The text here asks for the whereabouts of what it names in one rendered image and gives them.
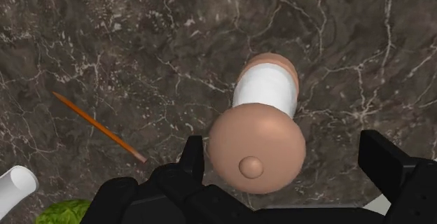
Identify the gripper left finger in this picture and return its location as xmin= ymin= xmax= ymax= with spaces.
xmin=80 ymin=135 xmax=255 ymax=224

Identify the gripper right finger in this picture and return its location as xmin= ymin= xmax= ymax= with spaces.
xmin=357 ymin=129 xmax=437 ymax=224

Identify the orange pencil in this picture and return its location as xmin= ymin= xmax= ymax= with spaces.
xmin=51 ymin=91 xmax=148 ymax=165

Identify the tan and white pepper mill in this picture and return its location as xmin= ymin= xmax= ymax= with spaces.
xmin=207 ymin=52 xmax=307 ymax=195

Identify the green lettuce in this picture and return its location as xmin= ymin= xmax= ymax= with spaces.
xmin=34 ymin=199 xmax=92 ymax=224

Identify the white cylinder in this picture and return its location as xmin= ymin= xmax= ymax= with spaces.
xmin=0 ymin=164 xmax=39 ymax=219

